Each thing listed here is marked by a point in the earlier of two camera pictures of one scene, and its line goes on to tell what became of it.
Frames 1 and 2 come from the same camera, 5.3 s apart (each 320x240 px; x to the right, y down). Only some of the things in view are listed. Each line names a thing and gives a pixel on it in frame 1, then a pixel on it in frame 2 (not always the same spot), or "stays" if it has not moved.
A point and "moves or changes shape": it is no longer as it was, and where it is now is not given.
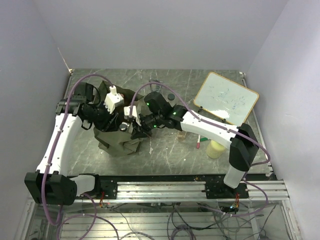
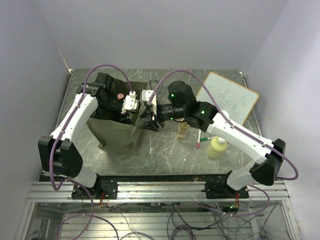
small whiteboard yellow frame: (226, 98) stays
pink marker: (198, 144) stays
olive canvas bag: (120, 143) moves or changes shape
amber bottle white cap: (181, 136) stays
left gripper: (109, 122) → (125, 119)
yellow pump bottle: (214, 149) stays
